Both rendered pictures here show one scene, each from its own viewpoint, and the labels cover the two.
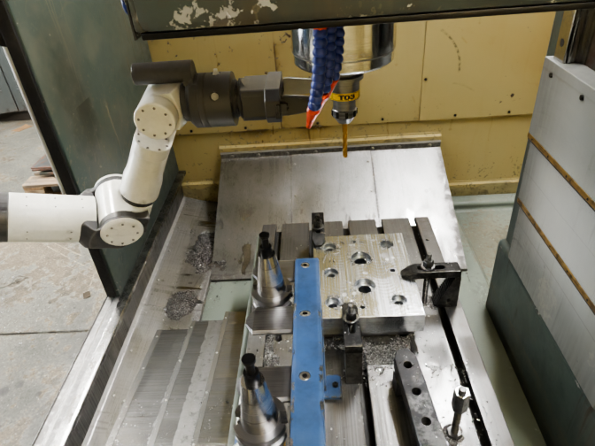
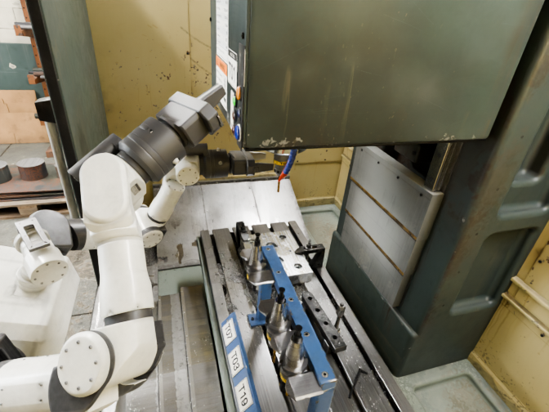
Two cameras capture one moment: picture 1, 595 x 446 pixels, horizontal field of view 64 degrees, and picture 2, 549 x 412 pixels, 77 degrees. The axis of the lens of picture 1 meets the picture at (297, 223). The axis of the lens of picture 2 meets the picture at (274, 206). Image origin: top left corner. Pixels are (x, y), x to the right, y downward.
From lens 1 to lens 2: 0.41 m
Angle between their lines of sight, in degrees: 20
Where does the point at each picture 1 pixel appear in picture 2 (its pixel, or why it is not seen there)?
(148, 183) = (169, 209)
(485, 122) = (313, 165)
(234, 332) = (190, 298)
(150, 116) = (187, 173)
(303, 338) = (283, 283)
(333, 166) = (229, 192)
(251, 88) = (239, 158)
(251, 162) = not seen: hidden behind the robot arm
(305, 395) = (295, 307)
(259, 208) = (185, 220)
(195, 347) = (167, 311)
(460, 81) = not seen: hidden behind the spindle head
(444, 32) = not seen: hidden behind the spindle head
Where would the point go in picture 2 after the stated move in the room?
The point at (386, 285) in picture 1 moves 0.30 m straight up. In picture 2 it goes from (289, 258) to (297, 195)
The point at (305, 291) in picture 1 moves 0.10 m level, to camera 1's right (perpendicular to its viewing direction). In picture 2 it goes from (274, 261) to (304, 256)
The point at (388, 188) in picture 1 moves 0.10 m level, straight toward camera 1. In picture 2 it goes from (263, 204) to (265, 212)
